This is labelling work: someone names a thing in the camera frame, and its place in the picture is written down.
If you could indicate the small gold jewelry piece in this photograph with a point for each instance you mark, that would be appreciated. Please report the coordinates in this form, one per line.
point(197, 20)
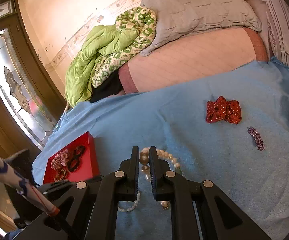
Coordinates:
point(165, 205)

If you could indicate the grey quilted pillow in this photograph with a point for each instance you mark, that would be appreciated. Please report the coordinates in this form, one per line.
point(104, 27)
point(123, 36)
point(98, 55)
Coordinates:
point(199, 7)

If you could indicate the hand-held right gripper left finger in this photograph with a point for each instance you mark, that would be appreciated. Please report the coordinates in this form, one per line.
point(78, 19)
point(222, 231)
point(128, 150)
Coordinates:
point(137, 170)

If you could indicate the brown patterned scrunchie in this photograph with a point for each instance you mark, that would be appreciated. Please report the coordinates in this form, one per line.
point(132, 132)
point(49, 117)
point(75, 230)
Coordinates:
point(60, 175)

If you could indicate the striped floral pillow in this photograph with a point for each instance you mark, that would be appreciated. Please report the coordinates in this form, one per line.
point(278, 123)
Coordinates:
point(287, 30)

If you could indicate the green patterned quilt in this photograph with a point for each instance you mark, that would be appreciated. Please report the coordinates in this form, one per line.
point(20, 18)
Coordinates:
point(97, 52)

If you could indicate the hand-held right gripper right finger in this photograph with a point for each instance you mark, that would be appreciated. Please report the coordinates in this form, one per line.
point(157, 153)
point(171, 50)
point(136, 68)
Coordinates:
point(154, 177)

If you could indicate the red polka dot scrunchie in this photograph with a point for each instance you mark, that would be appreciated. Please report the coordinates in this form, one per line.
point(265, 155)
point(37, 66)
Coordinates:
point(222, 110)

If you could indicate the pink plaid scrunchie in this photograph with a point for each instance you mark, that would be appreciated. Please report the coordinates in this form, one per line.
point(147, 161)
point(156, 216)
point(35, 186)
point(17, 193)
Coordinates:
point(59, 158)

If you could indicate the stained glass wooden door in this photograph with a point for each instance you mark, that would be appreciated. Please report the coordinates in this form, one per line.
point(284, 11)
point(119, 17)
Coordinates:
point(12, 80)

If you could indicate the black cloth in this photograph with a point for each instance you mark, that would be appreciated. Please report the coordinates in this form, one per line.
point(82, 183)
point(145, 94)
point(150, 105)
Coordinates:
point(108, 87)

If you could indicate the red box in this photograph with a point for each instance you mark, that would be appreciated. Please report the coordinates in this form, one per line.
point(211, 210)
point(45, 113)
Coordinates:
point(89, 160)

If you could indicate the black scrunchie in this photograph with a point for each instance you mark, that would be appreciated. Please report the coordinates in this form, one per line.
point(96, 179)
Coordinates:
point(75, 158)

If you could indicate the blue blanket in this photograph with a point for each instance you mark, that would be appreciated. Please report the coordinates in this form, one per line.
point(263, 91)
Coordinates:
point(209, 180)

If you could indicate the pink quilted mattress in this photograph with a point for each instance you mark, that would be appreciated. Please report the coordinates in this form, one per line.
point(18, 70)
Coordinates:
point(192, 62)

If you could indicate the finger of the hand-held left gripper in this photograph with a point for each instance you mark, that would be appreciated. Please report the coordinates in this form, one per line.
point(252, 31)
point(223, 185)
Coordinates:
point(57, 186)

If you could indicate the purple rhinestone hair clip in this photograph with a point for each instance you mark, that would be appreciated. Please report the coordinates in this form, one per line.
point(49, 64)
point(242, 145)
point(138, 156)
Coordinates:
point(256, 138)

